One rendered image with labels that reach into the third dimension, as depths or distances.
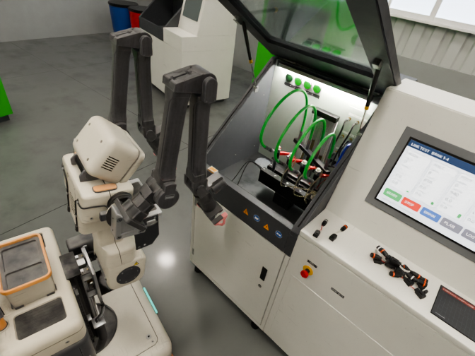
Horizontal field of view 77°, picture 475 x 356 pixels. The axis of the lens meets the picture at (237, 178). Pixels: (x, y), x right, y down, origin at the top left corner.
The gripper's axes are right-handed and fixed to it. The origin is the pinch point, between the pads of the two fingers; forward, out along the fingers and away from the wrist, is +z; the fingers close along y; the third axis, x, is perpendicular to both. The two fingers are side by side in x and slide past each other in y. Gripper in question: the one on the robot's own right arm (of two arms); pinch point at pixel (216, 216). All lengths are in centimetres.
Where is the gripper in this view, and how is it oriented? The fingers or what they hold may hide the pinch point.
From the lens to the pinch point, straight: 126.9
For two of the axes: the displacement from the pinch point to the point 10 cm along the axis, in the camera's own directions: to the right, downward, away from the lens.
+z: 2.5, 5.8, 7.8
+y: -5.9, -5.5, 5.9
